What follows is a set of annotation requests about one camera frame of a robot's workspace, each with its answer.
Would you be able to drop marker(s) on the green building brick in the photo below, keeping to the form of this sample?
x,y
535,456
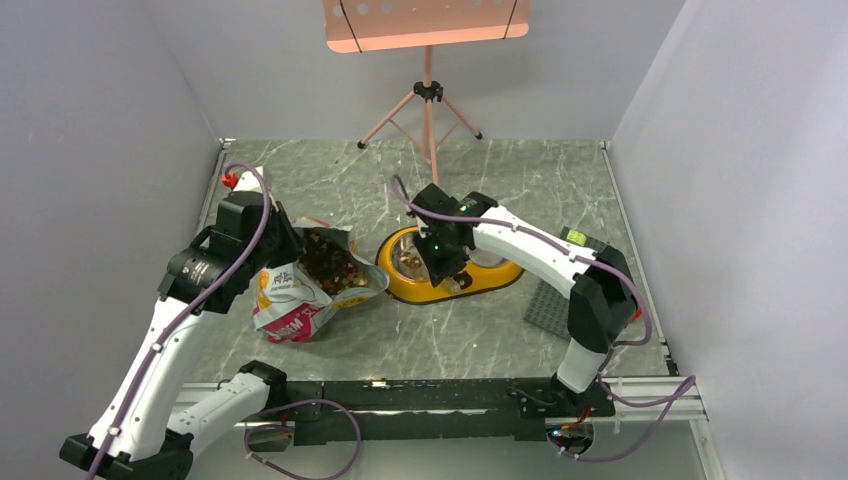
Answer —
x,y
576,237

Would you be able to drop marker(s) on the yellow double pet bowl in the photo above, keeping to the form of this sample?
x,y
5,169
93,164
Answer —
x,y
411,283

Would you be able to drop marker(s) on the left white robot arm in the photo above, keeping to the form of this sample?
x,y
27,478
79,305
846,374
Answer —
x,y
140,436

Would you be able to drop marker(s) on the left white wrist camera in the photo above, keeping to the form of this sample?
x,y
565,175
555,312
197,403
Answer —
x,y
246,181

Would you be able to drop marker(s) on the pet food bag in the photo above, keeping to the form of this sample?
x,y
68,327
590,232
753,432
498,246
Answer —
x,y
293,302

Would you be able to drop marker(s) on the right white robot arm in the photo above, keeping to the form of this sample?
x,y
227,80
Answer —
x,y
601,294

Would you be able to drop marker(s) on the pink music stand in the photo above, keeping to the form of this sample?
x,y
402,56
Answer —
x,y
358,27

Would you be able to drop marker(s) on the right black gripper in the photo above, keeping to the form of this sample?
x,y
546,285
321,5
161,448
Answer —
x,y
440,270

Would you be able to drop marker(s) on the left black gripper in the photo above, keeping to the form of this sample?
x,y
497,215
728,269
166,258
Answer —
x,y
294,244

